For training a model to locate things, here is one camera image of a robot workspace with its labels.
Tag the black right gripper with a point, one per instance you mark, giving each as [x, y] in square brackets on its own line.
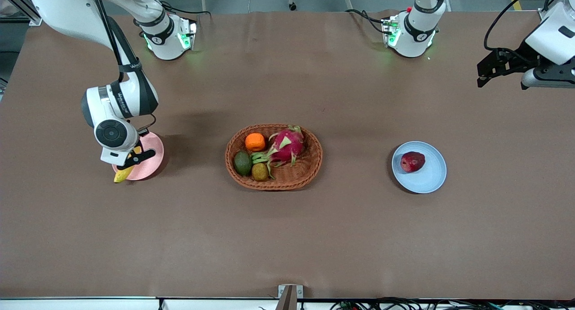
[140, 144]

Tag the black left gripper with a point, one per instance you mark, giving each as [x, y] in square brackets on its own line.
[517, 58]

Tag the yellow banana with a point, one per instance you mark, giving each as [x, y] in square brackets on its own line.
[122, 175]

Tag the dark red apple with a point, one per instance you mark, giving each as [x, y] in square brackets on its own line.
[412, 161]

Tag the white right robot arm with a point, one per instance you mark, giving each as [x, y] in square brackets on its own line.
[67, 13]

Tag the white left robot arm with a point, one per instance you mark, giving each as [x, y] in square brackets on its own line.
[415, 36]

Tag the pink round plate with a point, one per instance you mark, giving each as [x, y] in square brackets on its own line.
[150, 164]

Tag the green avocado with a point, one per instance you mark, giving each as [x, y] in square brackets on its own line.
[242, 163]

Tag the orange tangerine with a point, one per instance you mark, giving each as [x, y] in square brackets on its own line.
[255, 142]

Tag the brown green kiwi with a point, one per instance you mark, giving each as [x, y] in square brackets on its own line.
[260, 171]

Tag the light blue round plate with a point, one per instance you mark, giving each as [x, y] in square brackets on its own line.
[426, 179]

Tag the pink dragon fruit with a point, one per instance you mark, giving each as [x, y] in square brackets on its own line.
[285, 146]

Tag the brown wicker basket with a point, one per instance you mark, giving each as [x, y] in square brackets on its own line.
[287, 179]

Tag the brown paper table cover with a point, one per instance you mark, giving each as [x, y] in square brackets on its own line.
[287, 238]

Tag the white table edge rail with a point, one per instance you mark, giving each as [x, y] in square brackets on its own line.
[81, 303]

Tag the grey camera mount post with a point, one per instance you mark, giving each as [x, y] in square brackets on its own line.
[289, 297]

